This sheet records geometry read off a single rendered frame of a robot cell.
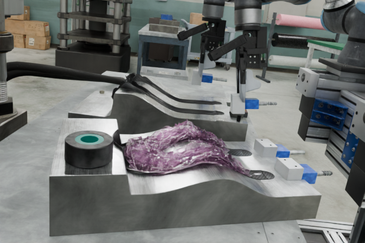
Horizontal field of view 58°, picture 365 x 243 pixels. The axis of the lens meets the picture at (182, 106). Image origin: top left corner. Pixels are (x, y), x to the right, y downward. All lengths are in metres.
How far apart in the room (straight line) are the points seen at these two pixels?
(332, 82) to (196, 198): 0.88
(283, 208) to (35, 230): 0.45
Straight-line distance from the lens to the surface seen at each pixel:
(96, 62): 4.91
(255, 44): 0.96
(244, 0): 0.95
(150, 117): 0.92
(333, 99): 1.38
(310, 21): 6.80
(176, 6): 7.38
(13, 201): 0.71
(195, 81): 1.23
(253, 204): 0.66
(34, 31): 7.54
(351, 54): 1.40
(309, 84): 1.33
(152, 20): 6.70
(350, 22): 1.43
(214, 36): 1.22
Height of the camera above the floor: 1.18
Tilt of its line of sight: 17 degrees down
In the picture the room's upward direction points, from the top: 7 degrees clockwise
